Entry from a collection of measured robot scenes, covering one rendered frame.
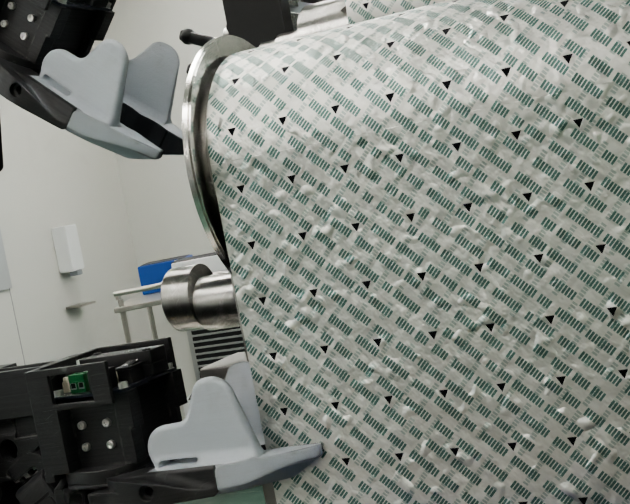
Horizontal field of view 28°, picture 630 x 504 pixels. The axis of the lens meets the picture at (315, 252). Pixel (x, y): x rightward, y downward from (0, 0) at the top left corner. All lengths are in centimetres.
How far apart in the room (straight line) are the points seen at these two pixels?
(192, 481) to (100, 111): 22
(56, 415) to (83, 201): 623
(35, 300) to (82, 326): 40
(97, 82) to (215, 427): 22
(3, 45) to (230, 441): 29
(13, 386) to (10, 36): 21
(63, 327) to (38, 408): 590
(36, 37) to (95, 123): 7
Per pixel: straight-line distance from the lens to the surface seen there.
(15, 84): 76
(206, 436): 66
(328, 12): 94
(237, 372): 69
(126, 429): 68
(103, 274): 696
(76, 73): 75
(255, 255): 65
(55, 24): 77
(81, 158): 697
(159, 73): 79
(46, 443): 70
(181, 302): 76
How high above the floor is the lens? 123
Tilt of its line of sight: 3 degrees down
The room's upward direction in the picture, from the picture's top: 11 degrees counter-clockwise
